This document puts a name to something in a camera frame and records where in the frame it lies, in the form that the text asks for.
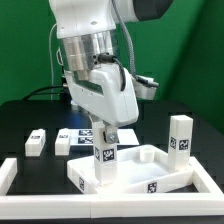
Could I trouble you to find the fiducial marker base plate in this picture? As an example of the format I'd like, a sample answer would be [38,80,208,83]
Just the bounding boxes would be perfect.
[70,129,139,146]

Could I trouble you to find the white desk tabletop tray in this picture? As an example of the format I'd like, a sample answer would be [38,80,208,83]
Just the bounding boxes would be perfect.
[67,145,193,194]

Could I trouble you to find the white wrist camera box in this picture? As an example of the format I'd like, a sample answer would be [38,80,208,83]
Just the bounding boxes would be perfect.
[132,76,159,100]

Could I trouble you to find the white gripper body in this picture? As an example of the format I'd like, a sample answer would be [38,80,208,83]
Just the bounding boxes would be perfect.
[65,64,139,127]

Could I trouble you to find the white camera cable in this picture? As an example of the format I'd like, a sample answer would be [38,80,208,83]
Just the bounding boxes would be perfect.
[48,23,65,100]

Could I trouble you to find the white U-shaped obstacle frame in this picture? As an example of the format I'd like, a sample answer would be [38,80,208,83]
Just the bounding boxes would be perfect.
[0,158,224,220]

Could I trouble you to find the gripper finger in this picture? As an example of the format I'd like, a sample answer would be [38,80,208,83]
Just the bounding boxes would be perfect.
[104,122,118,144]

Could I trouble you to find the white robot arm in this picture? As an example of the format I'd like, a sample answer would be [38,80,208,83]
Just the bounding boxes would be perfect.
[49,0,173,144]

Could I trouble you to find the black cables on table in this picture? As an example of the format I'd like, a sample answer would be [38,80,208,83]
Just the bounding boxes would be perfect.
[21,84,72,102]

